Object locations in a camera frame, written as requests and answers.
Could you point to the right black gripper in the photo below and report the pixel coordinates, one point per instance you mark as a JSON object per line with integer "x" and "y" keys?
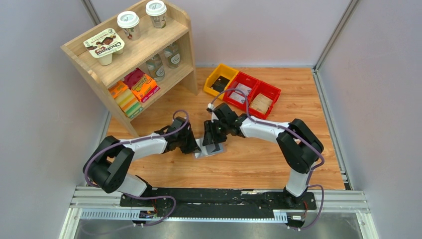
{"x": 209, "y": 138}

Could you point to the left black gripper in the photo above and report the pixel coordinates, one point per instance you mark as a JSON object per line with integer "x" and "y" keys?
{"x": 193, "y": 147}

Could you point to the dark grey credit card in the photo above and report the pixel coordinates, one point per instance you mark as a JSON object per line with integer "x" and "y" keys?
{"x": 214, "y": 149}

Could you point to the beige card holder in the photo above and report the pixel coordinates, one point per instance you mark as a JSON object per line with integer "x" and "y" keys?
{"x": 202, "y": 153}

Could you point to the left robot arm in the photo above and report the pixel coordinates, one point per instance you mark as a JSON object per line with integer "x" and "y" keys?
{"x": 109, "y": 164}

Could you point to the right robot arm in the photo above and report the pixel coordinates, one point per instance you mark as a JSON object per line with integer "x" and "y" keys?
{"x": 299, "y": 145}

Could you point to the white cards in bin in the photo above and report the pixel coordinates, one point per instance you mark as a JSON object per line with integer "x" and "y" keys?
{"x": 239, "y": 95}

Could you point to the black cards in bin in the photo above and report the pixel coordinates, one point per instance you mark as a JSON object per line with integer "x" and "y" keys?
{"x": 220, "y": 83}

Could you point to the tan cards in bin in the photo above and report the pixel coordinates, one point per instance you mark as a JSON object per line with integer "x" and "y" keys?
{"x": 261, "y": 103}

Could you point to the yellow plastic bin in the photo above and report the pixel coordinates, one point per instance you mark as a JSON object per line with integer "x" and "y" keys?
{"x": 220, "y": 70}

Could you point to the middle red plastic bin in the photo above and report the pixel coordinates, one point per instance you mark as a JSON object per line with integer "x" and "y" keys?
{"x": 244, "y": 79}

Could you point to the red plastic bin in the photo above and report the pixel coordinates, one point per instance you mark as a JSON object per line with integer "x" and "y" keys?
{"x": 244, "y": 79}
{"x": 268, "y": 90}

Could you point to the orange snack box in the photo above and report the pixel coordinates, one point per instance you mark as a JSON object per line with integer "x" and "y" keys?
{"x": 145, "y": 88}

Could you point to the right red plastic bin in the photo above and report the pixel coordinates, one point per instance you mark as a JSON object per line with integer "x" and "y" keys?
{"x": 268, "y": 90}

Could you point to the colourful sponge stack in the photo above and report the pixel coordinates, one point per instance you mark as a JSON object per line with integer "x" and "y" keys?
{"x": 125, "y": 99}

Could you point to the left glass jar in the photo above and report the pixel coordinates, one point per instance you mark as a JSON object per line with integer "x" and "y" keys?
{"x": 155, "y": 68}

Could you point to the glass jar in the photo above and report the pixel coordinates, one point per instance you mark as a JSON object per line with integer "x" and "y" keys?
{"x": 172, "y": 55}
{"x": 155, "y": 68}

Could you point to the magenta snack box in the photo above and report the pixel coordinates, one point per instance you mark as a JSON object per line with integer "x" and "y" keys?
{"x": 133, "y": 77}

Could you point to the right glass jar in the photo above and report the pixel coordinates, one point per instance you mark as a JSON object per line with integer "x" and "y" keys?
{"x": 172, "y": 55}

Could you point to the wooden shelf unit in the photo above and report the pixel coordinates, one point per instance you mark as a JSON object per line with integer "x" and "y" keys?
{"x": 136, "y": 53}

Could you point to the Chobani yogurt cup pack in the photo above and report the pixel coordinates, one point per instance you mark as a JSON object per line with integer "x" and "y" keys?
{"x": 103, "y": 45}

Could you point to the left paper coffee cup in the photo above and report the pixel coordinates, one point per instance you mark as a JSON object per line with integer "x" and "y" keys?
{"x": 129, "y": 22}

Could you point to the paper coffee cup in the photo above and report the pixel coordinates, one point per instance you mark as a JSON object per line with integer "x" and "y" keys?
{"x": 156, "y": 9}
{"x": 129, "y": 22}

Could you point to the right paper coffee cup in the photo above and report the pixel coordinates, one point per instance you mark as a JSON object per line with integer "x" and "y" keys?
{"x": 156, "y": 9}

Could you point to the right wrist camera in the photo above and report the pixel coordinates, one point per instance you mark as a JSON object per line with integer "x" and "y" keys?
{"x": 210, "y": 109}

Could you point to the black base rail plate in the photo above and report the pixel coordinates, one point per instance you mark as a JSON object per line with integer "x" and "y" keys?
{"x": 219, "y": 203}

